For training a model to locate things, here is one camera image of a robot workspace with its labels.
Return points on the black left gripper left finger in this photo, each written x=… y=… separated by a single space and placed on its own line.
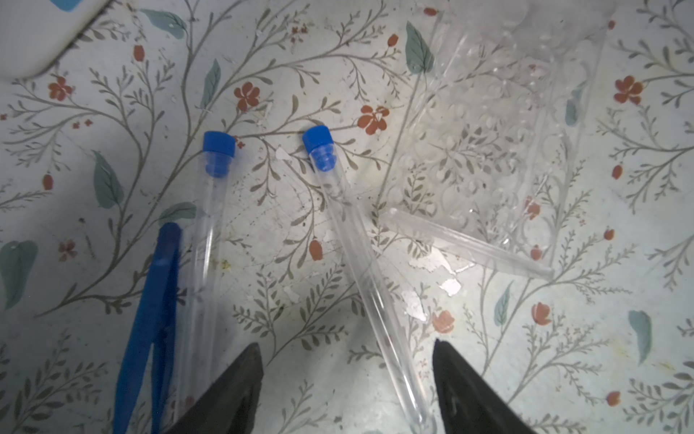
x=230 y=405

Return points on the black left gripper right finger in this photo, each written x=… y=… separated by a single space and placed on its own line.
x=467 y=403

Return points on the blue plastic tweezers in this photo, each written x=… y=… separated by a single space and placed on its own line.
x=152 y=337

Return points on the blue capped test tube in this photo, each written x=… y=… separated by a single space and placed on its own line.
x=195 y=354
x=362 y=263

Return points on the clear test tube rack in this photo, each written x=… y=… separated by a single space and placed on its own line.
x=485 y=158

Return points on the white plastic storage bin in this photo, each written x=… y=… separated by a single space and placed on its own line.
x=35 y=33

